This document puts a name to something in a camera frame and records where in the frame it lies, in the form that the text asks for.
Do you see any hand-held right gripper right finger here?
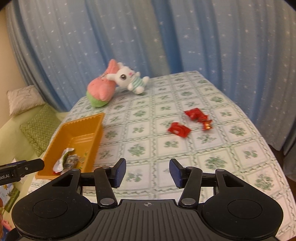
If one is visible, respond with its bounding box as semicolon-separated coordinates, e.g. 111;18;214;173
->
169;159;247;208

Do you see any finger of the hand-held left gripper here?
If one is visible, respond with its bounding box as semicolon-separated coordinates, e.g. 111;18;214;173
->
14;159;45;178
0;161;26;168

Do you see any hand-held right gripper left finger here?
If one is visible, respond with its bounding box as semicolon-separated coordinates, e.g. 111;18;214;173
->
50;158;127;208

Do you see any red snack packet white label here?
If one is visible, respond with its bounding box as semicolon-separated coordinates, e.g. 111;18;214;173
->
169;122;191;138

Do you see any red twisted candy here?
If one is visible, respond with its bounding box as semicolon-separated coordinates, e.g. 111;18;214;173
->
201;119;213;131

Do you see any orange plastic tray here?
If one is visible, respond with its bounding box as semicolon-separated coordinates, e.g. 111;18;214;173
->
35;113;105;180

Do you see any plain red snack packet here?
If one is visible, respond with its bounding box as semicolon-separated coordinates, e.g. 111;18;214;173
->
184;108;208;121

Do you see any green zigzag cushion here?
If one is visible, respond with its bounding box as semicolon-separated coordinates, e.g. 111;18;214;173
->
20;104;63;149
29;137;50;157

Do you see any light green sofa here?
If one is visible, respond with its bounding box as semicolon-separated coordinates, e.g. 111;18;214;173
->
0;102;70;200

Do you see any beige cushion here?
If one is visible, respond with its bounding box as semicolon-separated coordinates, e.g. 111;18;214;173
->
6;85;44;116

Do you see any pink starfish plush toy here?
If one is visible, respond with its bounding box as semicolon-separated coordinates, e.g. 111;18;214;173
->
86;59;118;108

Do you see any white bunny plush toy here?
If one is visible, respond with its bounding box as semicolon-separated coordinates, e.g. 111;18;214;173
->
106;62;149;95

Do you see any blue star-print curtain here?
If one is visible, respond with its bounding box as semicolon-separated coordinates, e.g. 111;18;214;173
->
6;0;296;154

